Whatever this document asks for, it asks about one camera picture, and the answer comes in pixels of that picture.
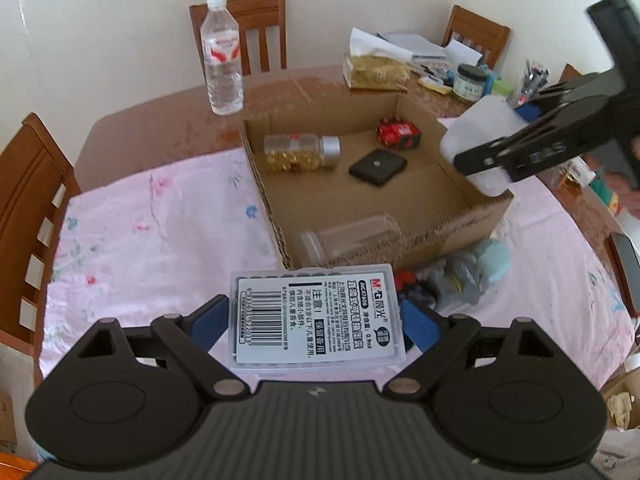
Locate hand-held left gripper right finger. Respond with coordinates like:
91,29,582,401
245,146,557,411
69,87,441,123
380,297,568,397

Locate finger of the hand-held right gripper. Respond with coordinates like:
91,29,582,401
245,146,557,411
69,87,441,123
452,97,624,184
515,71,624,122

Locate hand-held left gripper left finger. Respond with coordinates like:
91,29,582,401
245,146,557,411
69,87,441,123
70,294,249,402

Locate white translucent plastic box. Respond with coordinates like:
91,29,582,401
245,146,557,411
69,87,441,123
440,97,528,198

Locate clear labelled refill case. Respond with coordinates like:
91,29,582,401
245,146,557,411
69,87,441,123
229,262,407,372

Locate clear plastic jar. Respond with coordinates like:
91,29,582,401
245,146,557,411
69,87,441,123
298,213,402,267

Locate cardboard box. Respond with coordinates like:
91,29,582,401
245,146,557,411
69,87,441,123
239,91,515,271

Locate red toy car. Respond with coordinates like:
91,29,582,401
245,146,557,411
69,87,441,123
376,117,421,151

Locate black square box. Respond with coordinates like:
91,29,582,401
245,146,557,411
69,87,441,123
348,149,408,189

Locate yellow capsule bottle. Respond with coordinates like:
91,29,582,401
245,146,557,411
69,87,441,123
263,134,342,172

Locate pen holder with pens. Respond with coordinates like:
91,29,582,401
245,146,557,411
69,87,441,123
515,59,551,107

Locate dark fidget cube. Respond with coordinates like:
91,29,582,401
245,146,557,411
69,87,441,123
392,270,441,311

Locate teal small box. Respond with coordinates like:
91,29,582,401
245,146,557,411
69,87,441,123
480,65,502,94

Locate small white boxes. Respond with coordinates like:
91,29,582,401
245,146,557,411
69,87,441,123
560,157,596,192

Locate grey toy figure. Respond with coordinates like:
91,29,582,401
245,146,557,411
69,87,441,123
427,255,493,311

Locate small jar black lid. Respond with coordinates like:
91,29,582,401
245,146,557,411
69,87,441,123
452,64,490,102

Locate light blue oval case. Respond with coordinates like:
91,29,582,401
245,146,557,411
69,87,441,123
470,237,512,291

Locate bunch of pens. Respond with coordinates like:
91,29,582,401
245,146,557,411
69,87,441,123
410,62,452,81

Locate pink floral cloth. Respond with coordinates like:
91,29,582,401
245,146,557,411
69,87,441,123
39,117,636,381

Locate stack of papers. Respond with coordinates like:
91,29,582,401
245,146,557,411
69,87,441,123
377,32,483,64

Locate phone in red case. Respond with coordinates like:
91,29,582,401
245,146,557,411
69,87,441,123
605,232,640,317

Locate gold tissue pack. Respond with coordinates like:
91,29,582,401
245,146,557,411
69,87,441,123
342,27,412,92

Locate brown cardboard carton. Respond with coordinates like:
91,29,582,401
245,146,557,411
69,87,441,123
604,375,640,430

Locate clear water bottle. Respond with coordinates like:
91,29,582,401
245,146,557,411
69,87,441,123
200,0,245,117

